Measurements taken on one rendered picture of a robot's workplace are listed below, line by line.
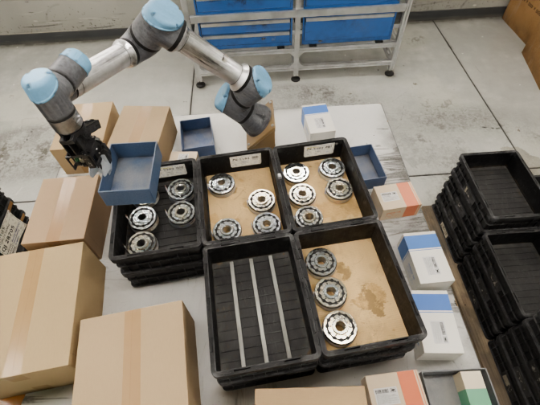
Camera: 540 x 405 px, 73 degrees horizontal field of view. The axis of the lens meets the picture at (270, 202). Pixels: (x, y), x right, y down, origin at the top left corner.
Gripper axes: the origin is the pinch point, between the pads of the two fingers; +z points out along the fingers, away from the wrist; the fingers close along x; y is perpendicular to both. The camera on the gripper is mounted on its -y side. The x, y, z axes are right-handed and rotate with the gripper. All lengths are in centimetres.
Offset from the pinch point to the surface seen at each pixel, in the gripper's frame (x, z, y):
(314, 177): 67, 34, -17
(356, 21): 120, 72, -199
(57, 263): -21.7, 20.4, 19.9
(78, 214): -22.8, 24.3, -2.2
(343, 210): 75, 35, 0
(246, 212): 39, 32, -1
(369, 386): 74, 40, 59
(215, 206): 27.4, 31.0, -4.6
